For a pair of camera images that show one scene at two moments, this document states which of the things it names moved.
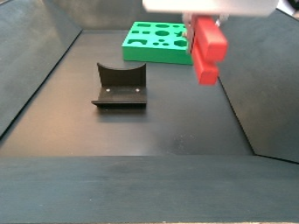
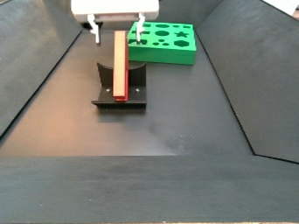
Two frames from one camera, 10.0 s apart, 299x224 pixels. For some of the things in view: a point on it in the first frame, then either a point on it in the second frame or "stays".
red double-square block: x=209 y=47 → x=119 y=78
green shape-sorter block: x=157 y=42 stays
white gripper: x=213 y=7 → x=147 y=10
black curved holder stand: x=123 y=87 stays
